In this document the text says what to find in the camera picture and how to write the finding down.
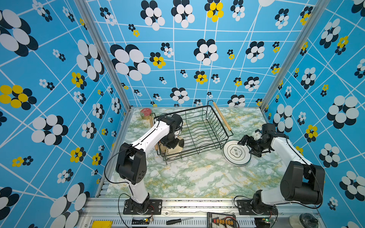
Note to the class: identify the black handled screwdriver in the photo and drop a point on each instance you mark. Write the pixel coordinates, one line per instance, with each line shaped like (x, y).
(175, 221)

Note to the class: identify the white plate green rim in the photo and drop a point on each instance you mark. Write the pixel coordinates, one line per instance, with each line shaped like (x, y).
(235, 154)

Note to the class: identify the black terminal board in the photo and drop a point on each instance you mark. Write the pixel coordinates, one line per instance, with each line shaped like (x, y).
(221, 220)

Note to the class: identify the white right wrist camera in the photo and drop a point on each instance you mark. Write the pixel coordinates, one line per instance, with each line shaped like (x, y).
(257, 134)

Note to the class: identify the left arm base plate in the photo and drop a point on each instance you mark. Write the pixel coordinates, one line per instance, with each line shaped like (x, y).
(149, 207)

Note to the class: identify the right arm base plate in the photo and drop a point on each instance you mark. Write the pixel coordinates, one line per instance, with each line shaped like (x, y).
(245, 208)

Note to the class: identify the clear plastic container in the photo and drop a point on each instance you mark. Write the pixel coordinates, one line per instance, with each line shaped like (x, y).
(304, 220)

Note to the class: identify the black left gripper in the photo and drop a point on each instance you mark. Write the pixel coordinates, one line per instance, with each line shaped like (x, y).
(173, 146)

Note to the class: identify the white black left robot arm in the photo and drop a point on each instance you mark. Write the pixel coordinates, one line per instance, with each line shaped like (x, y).
(131, 162)

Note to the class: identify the black wire dish rack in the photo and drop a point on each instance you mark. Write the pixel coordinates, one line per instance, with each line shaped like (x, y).
(204, 128)

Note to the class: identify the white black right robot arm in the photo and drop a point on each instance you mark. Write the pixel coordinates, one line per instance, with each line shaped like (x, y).
(302, 182)

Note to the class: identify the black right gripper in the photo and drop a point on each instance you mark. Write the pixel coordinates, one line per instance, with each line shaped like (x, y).
(251, 139)

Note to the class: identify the red tape roll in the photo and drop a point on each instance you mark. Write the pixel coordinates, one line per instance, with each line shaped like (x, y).
(145, 113)

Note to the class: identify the yellow box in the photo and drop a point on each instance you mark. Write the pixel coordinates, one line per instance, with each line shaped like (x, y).
(102, 224)

